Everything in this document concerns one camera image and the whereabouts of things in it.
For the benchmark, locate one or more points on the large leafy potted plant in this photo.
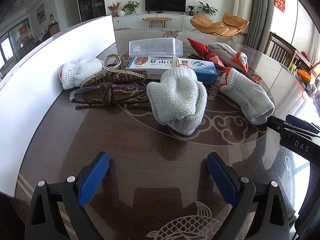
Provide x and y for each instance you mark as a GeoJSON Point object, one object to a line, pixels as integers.
{"type": "Point", "coordinates": [206, 8]}

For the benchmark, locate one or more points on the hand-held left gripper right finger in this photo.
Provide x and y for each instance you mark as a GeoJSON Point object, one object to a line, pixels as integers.
{"type": "Point", "coordinates": [222, 180]}

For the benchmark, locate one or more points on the dark frame eyeglasses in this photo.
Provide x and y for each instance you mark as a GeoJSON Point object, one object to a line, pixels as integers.
{"type": "Point", "coordinates": [75, 97]}

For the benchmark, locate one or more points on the white round vase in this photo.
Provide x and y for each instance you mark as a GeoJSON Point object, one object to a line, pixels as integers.
{"type": "Point", "coordinates": [121, 13]}

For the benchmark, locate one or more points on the white knit glove orange cuff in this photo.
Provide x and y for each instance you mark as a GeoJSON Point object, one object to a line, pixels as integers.
{"type": "Point", "coordinates": [177, 97]}
{"type": "Point", "coordinates": [222, 51]}
{"type": "Point", "coordinates": [80, 72]}
{"type": "Point", "coordinates": [247, 95]}

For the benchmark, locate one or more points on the grey curtain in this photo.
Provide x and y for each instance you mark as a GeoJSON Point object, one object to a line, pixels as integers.
{"type": "Point", "coordinates": [260, 12]}

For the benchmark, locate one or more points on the brown dining chair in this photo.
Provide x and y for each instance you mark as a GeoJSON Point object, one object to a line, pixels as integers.
{"type": "Point", "coordinates": [53, 29]}

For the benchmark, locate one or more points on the white tv cabinet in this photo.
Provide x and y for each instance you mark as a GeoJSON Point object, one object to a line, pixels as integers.
{"type": "Point", "coordinates": [135, 21]}

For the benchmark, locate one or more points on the gold rhinestone hair claw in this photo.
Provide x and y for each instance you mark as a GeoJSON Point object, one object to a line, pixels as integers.
{"type": "Point", "coordinates": [120, 76]}

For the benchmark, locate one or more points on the light sheer curtain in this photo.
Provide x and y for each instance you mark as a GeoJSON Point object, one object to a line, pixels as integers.
{"type": "Point", "coordinates": [242, 2]}

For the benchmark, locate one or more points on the dark display cabinet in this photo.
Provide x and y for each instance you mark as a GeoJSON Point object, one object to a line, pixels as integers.
{"type": "Point", "coordinates": [91, 0]}

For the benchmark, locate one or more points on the tan rubber band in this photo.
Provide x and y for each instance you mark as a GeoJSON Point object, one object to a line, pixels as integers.
{"type": "Point", "coordinates": [177, 62]}

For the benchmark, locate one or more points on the wooden bench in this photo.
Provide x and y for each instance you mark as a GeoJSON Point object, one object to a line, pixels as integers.
{"type": "Point", "coordinates": [157, 19]}

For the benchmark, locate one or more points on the orange lounge chair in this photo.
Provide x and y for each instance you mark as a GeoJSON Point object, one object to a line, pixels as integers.
{"type": "Point", "coordinates": [207, 25]}

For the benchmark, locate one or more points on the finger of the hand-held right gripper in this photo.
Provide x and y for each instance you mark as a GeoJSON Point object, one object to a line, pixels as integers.
{"type": "Point", "coordinates": [300, 122]}
{"type": "Point", "coordinates": [275, 123]}

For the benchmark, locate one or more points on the red wall decoration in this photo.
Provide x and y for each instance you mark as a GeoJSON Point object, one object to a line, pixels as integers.
{"type": "Point", "coordinates": [279, 2]}

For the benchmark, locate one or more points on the wooden slat chair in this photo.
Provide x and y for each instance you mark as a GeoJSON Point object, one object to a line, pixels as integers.
{"type": "Point", "coordinates": [281, 43]}

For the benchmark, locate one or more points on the small green potted plant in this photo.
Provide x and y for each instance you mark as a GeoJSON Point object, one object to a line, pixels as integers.
{"type": "Point", "coordinates": [191, 8]}

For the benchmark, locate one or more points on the clear plastic box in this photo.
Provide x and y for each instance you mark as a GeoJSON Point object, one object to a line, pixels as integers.
{"type": "Point", "coordinates": [155, 47]}

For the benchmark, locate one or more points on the blue and white medicine box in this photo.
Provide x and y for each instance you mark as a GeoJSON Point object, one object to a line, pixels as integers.
{"type": "Point", "coordinates": [147, 66]}

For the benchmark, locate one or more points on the red window poster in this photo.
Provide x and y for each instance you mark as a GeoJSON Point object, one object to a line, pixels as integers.
{"type": "Point", "coordinates": [23, 30]}

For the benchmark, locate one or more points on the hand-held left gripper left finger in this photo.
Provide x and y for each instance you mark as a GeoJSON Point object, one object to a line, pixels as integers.
{"type": "Point", "coordinates": [93, 177]}

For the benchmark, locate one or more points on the red snack packet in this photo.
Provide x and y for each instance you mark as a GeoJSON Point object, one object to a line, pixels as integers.
{"type": "Point", "coordinates": [200, 47]}

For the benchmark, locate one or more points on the framed wall painting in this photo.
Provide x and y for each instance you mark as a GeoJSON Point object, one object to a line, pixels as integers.
{"type": "Point", "coordinates": [41, 13]}

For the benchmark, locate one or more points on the black television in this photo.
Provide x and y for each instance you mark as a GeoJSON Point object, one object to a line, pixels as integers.
{"type": "Point", "coordinates": [165, 2]}

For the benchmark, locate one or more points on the red flower arrangement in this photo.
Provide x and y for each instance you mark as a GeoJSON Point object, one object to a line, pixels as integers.
{"type": "Point", "coordinates": [113, 7]}

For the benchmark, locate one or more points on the clear hair claw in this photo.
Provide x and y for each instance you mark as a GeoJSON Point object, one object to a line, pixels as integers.
{"type": "Point", "coordinates": [171, 33]}

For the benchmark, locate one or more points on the orange box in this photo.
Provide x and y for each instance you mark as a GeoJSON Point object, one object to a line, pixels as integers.
{"type": "Point", "coordinates": [304, 75]}

